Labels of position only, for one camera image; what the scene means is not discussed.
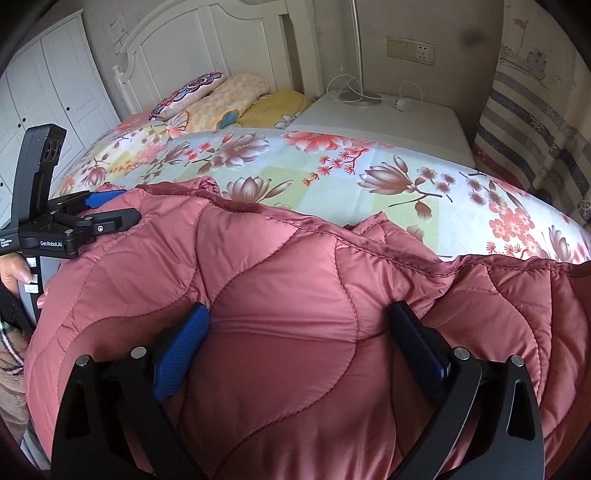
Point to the patterned purple pillow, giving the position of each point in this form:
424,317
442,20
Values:
189,94

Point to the person's left hand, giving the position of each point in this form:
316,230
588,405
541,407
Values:
11,272

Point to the white wooden headboard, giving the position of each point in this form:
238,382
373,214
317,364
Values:
194,46

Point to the floral bed sheet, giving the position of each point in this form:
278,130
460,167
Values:
346,161

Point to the yellow pillow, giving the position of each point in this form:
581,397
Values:
277,106

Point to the small white adapter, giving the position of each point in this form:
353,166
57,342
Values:
405,105

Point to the white nightstand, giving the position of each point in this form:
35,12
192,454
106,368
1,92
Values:
392,134

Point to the beige wall socket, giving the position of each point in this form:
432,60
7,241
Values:
411,51

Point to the beige quilted pillow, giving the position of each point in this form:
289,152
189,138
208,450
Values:
226,99

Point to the white wardrobe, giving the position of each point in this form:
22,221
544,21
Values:
60,83

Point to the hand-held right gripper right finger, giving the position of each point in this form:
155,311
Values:
422,344

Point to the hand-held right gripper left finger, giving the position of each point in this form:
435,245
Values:
180,350

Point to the printed striped curtain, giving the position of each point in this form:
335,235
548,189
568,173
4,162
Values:
535,115

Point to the silver lamp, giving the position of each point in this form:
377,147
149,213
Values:
358,46

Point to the paper wall notice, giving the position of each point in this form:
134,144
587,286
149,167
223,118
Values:
117,32

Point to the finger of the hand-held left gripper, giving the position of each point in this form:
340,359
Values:
111,221
104,198

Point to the pink quilted jacket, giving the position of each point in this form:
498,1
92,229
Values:
286,323

